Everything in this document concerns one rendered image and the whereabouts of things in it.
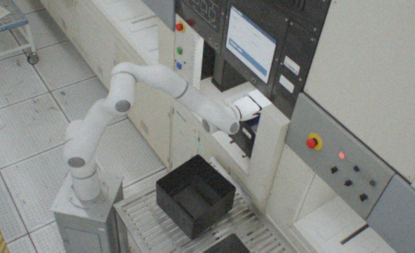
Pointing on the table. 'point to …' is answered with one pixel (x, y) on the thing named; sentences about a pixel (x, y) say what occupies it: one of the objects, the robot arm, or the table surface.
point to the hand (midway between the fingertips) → (262, 100)
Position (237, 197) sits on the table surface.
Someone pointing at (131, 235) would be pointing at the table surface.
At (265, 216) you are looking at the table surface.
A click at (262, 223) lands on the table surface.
